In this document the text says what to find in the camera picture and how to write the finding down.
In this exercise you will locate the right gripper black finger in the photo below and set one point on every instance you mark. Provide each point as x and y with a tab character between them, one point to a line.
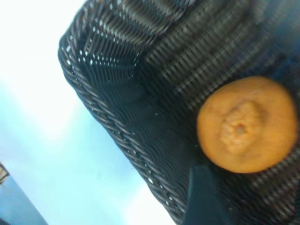
204	201

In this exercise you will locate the orange fruit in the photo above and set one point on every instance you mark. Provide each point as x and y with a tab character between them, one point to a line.
246	126

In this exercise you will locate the dark brown woven basket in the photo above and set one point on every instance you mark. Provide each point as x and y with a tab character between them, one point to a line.
164	70

